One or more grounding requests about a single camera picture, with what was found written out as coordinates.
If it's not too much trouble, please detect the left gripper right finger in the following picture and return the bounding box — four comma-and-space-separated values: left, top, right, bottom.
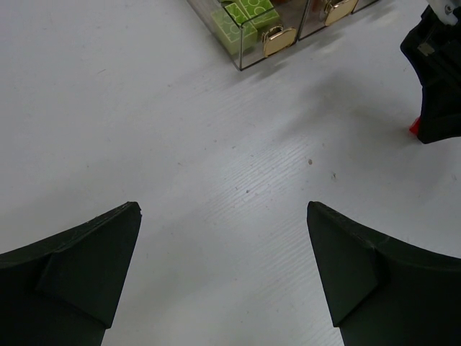
307, 201, 460, 345

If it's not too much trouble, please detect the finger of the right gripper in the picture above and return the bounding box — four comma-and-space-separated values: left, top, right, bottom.
400, 6, 460, 144

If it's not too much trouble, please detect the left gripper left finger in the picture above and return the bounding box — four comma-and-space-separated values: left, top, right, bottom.
1, 202, 142, 345

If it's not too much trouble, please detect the small red lego piece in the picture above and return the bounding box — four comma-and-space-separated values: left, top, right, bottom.
409, 117, 421, 138

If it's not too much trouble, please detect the lime lego brick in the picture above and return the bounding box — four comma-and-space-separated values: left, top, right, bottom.
232, 0, 280, 29
211, 4, 258, 56

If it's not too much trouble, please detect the clear bin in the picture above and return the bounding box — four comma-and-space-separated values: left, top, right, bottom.
272, 0, 361, 41
188, 0, 305, 71

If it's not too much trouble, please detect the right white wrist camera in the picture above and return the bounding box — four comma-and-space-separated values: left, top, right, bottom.
427, 0, 460, 26

